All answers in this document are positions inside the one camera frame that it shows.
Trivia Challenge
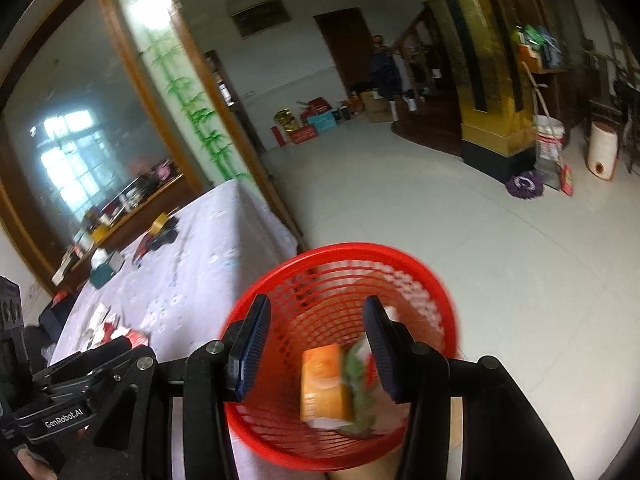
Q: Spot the floral purple tablecloth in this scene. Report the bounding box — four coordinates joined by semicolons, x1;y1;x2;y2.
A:
52;181;297;362

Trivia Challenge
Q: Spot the brown cardboard box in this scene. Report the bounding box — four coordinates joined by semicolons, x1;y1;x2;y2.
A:
326;448;401;480

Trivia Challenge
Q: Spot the broom with wooden handle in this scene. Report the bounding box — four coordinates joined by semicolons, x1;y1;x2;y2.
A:
521;61;574;197

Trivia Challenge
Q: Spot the orange cardboard box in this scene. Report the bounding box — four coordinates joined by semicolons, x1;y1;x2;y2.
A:
300;344;354;430

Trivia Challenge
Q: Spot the red plastic mesh basket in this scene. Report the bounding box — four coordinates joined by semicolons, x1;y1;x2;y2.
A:
224;243;458;472

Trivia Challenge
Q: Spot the black flat device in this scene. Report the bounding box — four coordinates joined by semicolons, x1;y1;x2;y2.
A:
149;218;179;252

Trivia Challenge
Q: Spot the green knit glove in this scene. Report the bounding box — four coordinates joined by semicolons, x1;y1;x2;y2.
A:
343;334;378;438

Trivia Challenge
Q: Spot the purple mop head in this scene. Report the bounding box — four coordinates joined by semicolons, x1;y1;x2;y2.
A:
506;171;544;200

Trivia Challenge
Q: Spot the red paper bag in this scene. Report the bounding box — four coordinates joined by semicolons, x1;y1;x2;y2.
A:
79;310;149;351

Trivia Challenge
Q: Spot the wooden sideboard cabinet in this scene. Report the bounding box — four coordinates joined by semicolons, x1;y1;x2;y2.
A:
53;174;205;292

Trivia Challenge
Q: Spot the red envelope packet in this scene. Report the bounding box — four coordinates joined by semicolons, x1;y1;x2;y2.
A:
131;233;153;266

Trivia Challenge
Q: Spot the yellow tape roll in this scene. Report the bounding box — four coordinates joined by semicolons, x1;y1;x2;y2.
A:
149;212;170;236

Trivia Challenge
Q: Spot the white plastic bucket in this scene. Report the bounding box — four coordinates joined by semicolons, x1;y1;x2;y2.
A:
534;115;565;166

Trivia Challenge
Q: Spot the dark green tissue box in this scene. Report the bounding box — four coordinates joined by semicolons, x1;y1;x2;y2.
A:
89;248;125;289

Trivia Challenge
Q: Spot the gold pillar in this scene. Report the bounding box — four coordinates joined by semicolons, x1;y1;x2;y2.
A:
426;0;536;183

